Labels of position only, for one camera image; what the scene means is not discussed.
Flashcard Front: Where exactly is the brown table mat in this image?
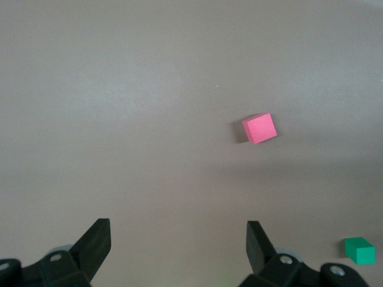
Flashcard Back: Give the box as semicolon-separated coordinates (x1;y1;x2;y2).
0;0;383;287

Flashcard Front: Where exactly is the pinkish red foam cube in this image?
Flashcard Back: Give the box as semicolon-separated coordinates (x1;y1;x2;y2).
241;112;278;145

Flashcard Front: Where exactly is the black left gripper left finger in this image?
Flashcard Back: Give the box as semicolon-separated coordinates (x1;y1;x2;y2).
0;218;112;287

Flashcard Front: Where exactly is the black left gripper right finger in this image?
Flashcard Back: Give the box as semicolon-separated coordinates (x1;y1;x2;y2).
239;220;367;287

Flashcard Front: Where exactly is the green foam cube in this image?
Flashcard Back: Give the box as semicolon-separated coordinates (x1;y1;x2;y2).
344;237;376;265

